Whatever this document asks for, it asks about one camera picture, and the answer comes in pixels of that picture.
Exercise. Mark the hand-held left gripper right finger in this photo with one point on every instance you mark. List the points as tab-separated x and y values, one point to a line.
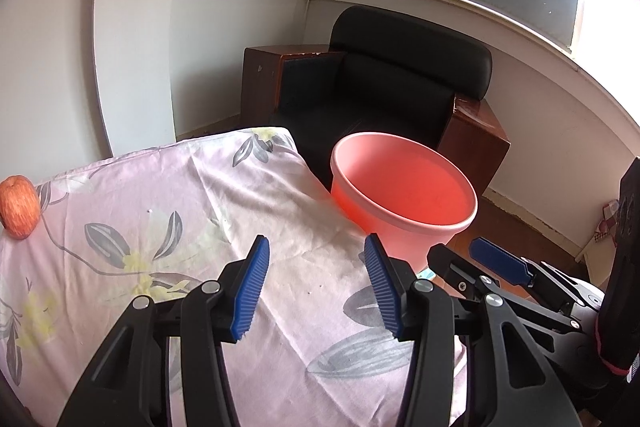
382	287

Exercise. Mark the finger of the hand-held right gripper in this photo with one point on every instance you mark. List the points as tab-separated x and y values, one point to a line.
450	269
495	257

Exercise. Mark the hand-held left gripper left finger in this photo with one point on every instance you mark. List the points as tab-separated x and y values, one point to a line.
250	287

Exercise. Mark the pink plastic bucket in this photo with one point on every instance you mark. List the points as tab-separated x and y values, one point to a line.
400	187

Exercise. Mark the printed paper bag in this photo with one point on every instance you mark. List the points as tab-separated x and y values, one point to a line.
602	232

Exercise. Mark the pink floral tablecloth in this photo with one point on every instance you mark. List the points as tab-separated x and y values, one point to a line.
175	177

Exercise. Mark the black leather wooden armchair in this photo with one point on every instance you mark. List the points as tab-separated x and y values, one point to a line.
390	77

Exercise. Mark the red apple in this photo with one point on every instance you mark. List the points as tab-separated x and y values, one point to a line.
19	207

